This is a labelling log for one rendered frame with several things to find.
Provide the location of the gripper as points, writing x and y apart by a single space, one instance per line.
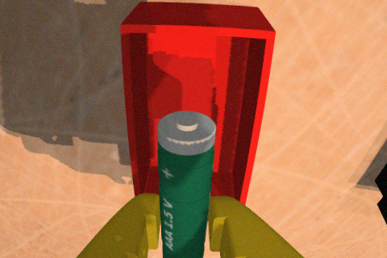
234 230

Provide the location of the green aaa battery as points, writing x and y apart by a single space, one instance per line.
185 158

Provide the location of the red box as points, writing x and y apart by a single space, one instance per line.
222 77

